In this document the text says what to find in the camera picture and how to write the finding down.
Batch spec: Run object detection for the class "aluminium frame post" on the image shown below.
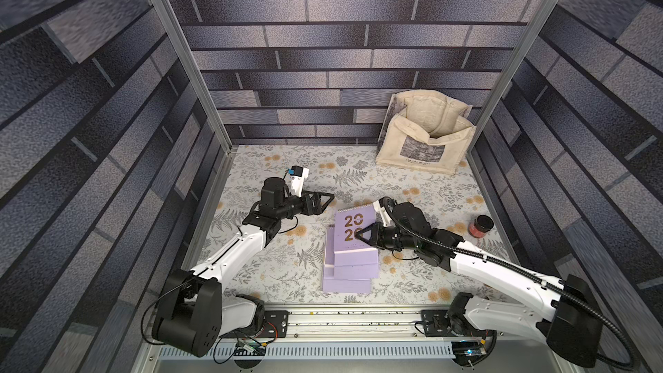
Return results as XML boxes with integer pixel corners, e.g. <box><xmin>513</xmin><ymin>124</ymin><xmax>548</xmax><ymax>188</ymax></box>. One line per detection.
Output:
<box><xmin>150</xmin><ymin>0</ymin><xmax>232</xmax><ymax>154</ymax></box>
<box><xmin>468</xmin><ymin>0</ymin><xmax>559</xmax><ymax>153</ymax></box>

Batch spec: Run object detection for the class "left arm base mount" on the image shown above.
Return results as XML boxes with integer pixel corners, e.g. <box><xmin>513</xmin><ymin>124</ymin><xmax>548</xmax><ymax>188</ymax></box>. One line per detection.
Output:
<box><xmin>224</xmin><ymin>310</ymin><xmax>290</xmax><ymax>340</ymax></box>

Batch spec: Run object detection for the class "black corrugated cable conduit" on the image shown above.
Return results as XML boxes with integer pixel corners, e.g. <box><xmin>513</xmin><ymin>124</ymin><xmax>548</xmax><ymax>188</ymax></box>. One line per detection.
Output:
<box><xmin>379</xmin><ymin>196</ymin><xmax>637</xmax><ymax>369</ymax></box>

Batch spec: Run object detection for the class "right green circuit board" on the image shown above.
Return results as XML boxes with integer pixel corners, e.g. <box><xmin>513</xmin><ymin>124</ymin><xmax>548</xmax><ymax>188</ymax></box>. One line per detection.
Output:
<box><xmin>452</xmin><ymin>341</ymin><xmax>486</xmax><ymax>364</ymax></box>

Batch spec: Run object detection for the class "floral patterned table mat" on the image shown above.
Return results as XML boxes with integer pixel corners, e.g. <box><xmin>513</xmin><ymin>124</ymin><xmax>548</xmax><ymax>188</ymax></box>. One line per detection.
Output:
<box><xmin>200</xmin><ymin>145</ymin><xmax>504</xmax><ymax>306</ymax></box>

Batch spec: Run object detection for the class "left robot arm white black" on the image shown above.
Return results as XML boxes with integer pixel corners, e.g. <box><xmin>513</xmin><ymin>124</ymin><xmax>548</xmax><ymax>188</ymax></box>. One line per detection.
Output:
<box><xmin>143</xmin><ymin>170</ymin><xmax>335</xmax><ymax>357</ymax></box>

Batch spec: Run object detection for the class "red jar black lid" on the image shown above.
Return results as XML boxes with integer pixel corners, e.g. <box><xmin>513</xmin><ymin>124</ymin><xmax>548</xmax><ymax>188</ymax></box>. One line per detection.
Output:
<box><xmin>468</xmin><ymin>215</ymin><xmax>495</xmax><ymax>238</ymax></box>

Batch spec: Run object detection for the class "right aluminium frame post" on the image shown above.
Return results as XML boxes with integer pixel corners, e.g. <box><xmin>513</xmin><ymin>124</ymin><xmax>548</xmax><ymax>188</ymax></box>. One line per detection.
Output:
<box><xmin>468</xmin><ymin>0</ymin><xmax>559</xmax><ymax>153</ymax></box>

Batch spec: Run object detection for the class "left green circuit board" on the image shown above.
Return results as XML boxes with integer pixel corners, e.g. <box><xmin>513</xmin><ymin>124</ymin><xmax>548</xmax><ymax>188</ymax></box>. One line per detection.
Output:
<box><xmin>233</xmin><ymin>340</ymin><xmax>267</xmax><ymax>357</ymax></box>

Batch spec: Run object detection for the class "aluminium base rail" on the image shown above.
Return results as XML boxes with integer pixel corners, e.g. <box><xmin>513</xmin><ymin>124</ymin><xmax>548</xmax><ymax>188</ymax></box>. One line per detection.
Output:
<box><xmin>133</xmin><ymin>305</ymin><xmax>577</xmax><ymax>372</ymax></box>

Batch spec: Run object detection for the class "cream canvas tote bag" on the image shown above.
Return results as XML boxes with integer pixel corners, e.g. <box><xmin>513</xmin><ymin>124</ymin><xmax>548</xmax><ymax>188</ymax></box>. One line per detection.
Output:
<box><xmin>376</xmin><ymin>90</ymin><xmax>476</xmax><ymax>175</ymax></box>

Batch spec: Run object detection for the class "purple 2026 calendar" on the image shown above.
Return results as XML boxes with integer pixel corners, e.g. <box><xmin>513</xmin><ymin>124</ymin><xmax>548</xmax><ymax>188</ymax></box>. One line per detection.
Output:
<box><xmin>333</xmin><ymin>204</ymin><xmax>379</xmax><ymax>281</ymax></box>
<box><xmin>321</xmin><ymin>226</ymin><xmax>371</xmax><ymax>295</ymax></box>

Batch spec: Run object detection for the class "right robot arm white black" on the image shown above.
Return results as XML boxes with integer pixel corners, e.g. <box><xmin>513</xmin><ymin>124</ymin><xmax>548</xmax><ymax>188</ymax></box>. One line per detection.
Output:
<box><xmin>353</xmin><ymin>198</ymin><xmax>603</xmax><ymax>368</ymax></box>

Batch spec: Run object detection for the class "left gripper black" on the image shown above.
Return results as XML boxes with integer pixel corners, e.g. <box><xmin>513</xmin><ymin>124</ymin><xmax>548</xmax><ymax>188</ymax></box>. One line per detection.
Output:
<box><xmin>275</xmin><ymin>187</ymin><xmax>334</xmax><ymax>222</ymax></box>

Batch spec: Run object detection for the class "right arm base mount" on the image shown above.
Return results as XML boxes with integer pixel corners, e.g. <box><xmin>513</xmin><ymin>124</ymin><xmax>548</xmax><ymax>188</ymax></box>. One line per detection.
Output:
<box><xmin>417</xmin><ymin>309</ymin><xmax>488</xmax><ymax>338</ymax></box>

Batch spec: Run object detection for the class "green circuit board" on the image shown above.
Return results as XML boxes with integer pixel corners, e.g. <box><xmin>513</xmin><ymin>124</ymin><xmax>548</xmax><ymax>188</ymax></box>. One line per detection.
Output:
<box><xmin>233</xmin><ymin>340</ymin><xmax>267</xmax><ymax>357</ymax></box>
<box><xmin>452</xmin><ymin>341</ymin><xmax>486</xmax><ymax>364</ymax></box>

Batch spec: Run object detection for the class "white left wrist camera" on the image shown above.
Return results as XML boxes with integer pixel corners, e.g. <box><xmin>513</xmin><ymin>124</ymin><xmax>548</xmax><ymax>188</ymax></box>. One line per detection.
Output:
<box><xmin>287</xmin><ymin>166</ymin><xmax>309</xmax><ymax>197</ymax></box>

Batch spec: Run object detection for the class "left aluminium frame post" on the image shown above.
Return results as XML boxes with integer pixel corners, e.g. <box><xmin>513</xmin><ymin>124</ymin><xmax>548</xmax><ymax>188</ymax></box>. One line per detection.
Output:
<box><xmin>150</xmin><ymin>0</ymin><xmax>232</xmax><ymax>154</ymax></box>

